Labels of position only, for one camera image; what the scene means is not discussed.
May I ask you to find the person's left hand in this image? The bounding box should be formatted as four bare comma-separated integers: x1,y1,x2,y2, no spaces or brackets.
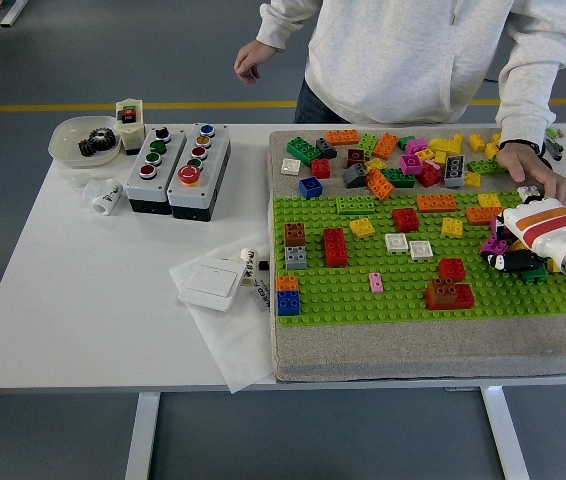
495,140,566,204

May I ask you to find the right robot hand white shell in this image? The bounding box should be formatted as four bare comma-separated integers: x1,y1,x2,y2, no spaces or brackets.
480,196,566,275

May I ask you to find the person's right hand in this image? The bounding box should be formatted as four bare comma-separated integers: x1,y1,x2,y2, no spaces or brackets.
233,39,277,85

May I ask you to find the grey long brick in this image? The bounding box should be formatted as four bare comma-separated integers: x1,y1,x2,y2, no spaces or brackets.
443,154,467,189

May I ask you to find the brown square brick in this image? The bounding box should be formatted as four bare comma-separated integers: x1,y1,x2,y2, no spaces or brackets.
425,278,459,311
284,223,307,247

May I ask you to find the green studded baseplate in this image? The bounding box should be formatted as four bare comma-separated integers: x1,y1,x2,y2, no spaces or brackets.
272,191,566,327

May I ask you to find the lime green long brick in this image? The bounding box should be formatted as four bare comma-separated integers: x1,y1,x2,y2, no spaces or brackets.
335,196,378,216
467,158,507,176

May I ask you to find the orange long brick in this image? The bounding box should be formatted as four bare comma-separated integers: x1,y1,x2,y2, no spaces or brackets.
366,167,396,202
416,194,458,213
325,128,362,146
465,206,504,226
372,132,400,161

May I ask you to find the dark green long brick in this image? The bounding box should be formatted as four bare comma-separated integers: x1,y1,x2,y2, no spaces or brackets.
285,137,323,166

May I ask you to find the red long brick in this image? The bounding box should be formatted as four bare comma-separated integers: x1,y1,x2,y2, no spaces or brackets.
323,228,350,269
425,283,477,310

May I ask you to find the grey emergency-stop control box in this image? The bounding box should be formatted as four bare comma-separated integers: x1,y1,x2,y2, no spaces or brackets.
166,122,232,222

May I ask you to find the grey four-button control box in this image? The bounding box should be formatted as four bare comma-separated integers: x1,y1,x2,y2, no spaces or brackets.
124,125,187,215

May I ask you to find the blue square brick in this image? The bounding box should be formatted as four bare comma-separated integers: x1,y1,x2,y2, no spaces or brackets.
276,290,302,318
298,177,324,200

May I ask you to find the person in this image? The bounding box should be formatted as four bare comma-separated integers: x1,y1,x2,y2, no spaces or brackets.
233,0,566,204

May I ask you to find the grey sloped brick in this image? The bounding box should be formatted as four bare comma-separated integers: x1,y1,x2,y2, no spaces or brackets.
341,163,368,189

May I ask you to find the dark metal gear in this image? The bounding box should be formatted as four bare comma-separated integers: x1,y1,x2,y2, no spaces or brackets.
77,137,107,159
87,127,118,154

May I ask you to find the grey-brown mat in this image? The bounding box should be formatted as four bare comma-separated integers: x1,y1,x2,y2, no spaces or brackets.
266,127,566,385

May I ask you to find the white tube with writing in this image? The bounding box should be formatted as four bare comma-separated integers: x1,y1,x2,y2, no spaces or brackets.
235,246,259,289

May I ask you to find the white pipe tee fitting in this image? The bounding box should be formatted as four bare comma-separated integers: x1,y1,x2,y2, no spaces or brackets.
81,178,124,217

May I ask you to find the grey square brick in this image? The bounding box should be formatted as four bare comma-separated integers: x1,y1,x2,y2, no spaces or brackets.
285,245,309,271

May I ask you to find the white shallow bowl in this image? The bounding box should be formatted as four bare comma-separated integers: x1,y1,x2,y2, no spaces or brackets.
47,115,124,169

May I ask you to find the clear plastic piece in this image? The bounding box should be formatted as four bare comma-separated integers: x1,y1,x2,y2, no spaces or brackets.
65,167,99,190

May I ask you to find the white table leg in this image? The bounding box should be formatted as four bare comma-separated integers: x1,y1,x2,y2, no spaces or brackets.
123,392,162,480
480,385,532,480

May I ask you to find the white desk foot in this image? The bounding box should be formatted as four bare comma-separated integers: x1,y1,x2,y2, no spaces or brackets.
0,0,29,29

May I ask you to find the cream two-button switch box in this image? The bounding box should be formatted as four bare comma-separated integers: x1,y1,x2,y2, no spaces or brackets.
114,98,146,156

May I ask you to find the white wall switch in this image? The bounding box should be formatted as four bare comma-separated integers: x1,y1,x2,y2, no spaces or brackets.
177,262,244,314

